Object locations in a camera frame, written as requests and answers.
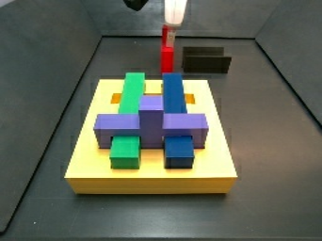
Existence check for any blue long block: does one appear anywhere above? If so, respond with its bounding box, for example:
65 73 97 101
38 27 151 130
161 73 195 169

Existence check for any black slotted holder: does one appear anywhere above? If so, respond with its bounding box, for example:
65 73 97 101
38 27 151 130
183 47 231 73

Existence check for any purple cross-shaped block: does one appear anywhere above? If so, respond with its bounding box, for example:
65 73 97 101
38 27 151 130
93 95 208 149

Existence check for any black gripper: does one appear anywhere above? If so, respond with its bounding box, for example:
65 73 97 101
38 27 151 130
123 0 187 47

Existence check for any green long block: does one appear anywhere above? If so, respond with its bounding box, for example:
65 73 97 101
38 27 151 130
109 72 144 169

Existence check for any yellow base board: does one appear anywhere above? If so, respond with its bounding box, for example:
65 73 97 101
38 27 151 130
65 79 237 194

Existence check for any red rectangular block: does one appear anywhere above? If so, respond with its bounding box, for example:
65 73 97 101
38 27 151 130
160 24 173 72

